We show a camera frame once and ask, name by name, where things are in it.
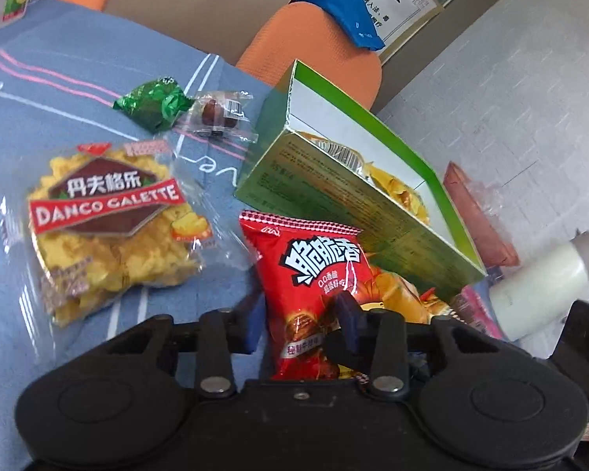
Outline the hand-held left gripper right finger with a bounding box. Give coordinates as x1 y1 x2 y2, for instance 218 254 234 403
324 298 509 401

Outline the brown pink snack packet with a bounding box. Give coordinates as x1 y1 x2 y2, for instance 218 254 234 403
442 161 521 268

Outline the red snack packet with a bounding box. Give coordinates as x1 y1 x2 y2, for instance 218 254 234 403
239 210 452 383

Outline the yellow chip packet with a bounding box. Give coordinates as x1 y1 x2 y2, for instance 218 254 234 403
294 130 433 226

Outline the blue tablecloth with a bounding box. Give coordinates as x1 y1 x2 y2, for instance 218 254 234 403
0 0 496 471

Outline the white bottle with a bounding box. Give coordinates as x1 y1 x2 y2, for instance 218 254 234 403
488 230 589 341

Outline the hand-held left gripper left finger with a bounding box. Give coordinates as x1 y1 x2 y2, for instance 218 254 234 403
98 298 267 399

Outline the clear packet with brown snack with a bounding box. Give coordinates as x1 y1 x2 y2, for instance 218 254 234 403
174 89 256 145

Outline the green cardboard box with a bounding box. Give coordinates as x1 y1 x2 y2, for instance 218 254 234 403
233 59 489 305

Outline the yellow galette packet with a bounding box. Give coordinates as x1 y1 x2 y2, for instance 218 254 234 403
0 141 214 327

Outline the blue bag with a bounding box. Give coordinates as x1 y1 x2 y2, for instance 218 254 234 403
289 0 386 52

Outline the green candy packet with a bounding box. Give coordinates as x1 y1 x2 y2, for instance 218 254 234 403
113 77 194 133

